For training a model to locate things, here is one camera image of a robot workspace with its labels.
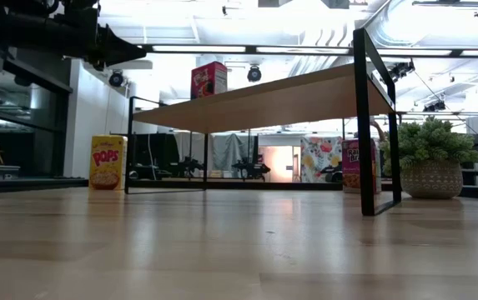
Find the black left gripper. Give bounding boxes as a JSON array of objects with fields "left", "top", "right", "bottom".
[{"left": 61, "top": 0, "right": 148, "bottom": 72}]

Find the red cereal box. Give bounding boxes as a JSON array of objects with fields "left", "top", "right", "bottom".
[{"left": 190, "top": 60, "right": 229, "bottom": 101}]

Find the yellow Pops cereal box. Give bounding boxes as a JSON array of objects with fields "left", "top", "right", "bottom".
[{"left": 88, "top": 133, "right": 128, "bottom": 192}]

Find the purple Raisin Bran box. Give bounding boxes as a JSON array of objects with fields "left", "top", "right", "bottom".
[{"left": 341, "top": 137, "right": 383, "bottom": 195}]

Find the green plant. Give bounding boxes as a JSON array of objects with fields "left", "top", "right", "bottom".
[{"left": 379, "top": 116, "right": 478, "bottom": 201}]

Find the black ceiling spot lamp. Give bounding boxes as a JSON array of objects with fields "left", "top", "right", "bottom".
[
  {"left": 246, "top": 65, "right": 263, "bottom": 83},
  {"left": 388, "top": 60, "right": 416, "bottom": 83},
  {"left": 108, "top": 70, "right": 125, "bottom": 88},
  {"left": 421, "top": 99, "right": 447, "bottom": 113}
]

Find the black glass-front cabinet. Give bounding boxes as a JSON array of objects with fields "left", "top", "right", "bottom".
[{"left": 0, "top": 43, "right": 74, "bottom": 181}]

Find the grey hanging cloth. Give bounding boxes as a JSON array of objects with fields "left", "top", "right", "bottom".
[{"left": 210, "top": 132, "right": 251, "bottom": 173}]

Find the overhead light bar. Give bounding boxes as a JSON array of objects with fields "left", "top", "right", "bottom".
[{"left": 136, "top": 42, "right": 478, "bottom": 59}]

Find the flower-print hanging cloth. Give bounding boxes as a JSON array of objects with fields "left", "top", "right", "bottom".
[{"left": 299, "top": 136, "right": 344, "bottom": 184}]

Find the black aluminium rig frame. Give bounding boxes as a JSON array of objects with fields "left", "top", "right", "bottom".
[{"left": 0, "top": 177, "right": 478, "bottom": 199}]

